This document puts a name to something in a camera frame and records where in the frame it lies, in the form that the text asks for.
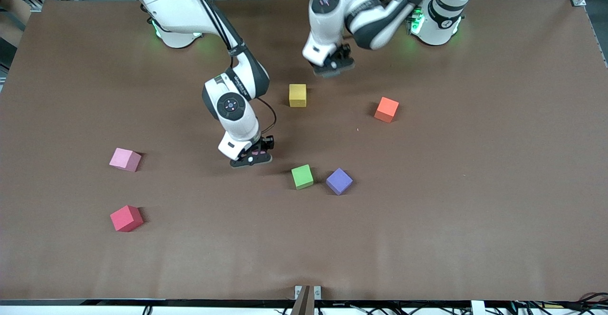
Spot yellow foam block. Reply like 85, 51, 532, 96
289, 84, 307, 108

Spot purple foam block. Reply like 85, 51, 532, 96
326, 167, 354, 196

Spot green foam block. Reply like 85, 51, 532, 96
291, 164, 314, 191

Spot orange foam block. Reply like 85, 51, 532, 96
374, 97, 399, 124

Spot large paper table cover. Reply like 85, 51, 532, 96
0, 0, 608, 302

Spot red foam block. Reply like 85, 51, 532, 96
110, 205, 144, 233

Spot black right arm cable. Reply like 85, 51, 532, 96
188, 0, 278, 135

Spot metal table edge bracket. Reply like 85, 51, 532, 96
294, 285, 322, 301

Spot tangled floor cables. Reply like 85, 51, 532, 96
511, 292, 608, 315

